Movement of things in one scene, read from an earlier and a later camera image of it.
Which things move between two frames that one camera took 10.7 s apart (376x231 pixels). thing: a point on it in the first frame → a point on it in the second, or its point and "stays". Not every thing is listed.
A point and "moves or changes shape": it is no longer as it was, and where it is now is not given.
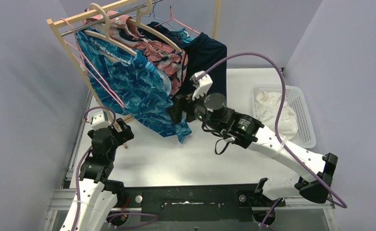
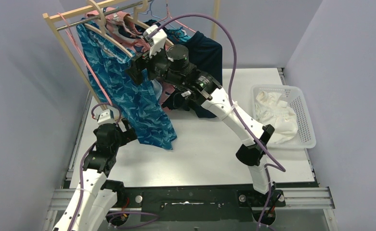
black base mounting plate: x=196 y=203 stays
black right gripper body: x=195 y=108 → x=156 y=66
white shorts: x=267 y=107 stays
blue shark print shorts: x=135 y=84 moves or changes shape
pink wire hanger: x=95 y=73 → x=70 y=31
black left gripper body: x=122 y=131 stays
